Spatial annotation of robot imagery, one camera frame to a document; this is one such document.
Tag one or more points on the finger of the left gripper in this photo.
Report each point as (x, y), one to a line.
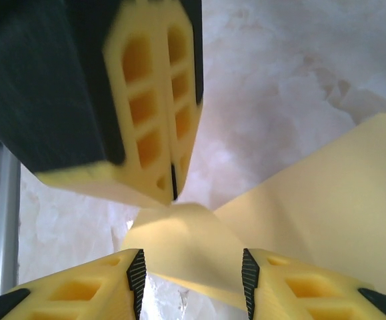
(186, 83)
(79, 100)

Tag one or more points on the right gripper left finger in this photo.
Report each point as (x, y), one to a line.
(79, 293)

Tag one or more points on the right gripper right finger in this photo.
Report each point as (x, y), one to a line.
(312, 296)

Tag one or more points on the yellow cloth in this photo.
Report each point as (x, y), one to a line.
(312, 206)

